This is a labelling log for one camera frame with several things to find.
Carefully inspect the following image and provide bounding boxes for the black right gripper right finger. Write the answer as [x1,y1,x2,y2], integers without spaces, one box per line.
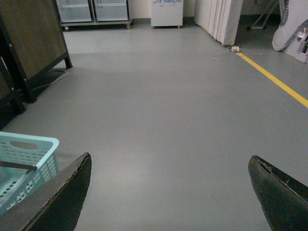
[248,155,308,231]

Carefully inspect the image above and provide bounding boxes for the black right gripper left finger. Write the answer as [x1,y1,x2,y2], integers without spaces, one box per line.
[0,153,92,231]

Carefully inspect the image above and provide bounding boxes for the brown basket handle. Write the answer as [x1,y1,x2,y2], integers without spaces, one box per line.
[0,161,37,171]

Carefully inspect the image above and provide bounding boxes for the light blue plastic basket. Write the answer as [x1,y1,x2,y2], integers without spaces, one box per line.
[0,131,59,214]

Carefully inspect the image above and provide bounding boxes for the white machine at right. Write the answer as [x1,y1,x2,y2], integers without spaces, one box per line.
[272,0,308,63]

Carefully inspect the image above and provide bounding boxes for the dark wooden display stand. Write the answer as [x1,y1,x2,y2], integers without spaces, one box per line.
[0,0,72,128]

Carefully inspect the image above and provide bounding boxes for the glass door cabinet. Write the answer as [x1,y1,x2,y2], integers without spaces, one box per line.
[55,0,132,31]

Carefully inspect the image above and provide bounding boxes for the white folded partition panels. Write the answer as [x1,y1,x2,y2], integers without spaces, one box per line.
[194,0,243,46]

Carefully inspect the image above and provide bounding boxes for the white chest freezer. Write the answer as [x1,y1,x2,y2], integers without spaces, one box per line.
[150,0,184,28]

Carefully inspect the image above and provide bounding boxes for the white power strip cable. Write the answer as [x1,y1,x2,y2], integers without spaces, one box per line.
[211,45,265,61]

